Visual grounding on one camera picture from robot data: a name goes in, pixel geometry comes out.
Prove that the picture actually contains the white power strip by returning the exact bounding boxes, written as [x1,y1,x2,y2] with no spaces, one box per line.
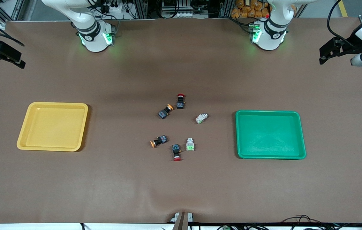
[104,3,128,14]

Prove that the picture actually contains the black cable bundle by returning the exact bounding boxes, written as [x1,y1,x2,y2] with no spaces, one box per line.
[280,215,362,230]

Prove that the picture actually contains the green plastic tray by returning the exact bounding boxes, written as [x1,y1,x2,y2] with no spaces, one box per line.
[235,110,306,159]

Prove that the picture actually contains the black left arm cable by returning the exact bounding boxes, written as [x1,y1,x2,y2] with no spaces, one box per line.
[327,0,358,41]

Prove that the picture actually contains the bag of orange snacks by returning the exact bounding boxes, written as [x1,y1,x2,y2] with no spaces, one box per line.
[231,0,270,19]

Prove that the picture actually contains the yellow plastic tray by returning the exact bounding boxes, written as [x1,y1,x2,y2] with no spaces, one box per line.
[17,102,89,152]

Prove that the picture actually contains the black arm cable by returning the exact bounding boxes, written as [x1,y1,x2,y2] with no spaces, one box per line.
[327,0,358,41]
[0,8,25,47]

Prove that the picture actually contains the brown table mat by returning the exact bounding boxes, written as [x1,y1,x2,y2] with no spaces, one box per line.
[0,18,362,224]

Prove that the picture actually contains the yellow push button switch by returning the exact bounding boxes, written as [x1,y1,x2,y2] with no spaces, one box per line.
[158,104,174,120]
[150,134,169,148]

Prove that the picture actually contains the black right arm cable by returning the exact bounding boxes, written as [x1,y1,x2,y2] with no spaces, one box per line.
[0,8,25,47]

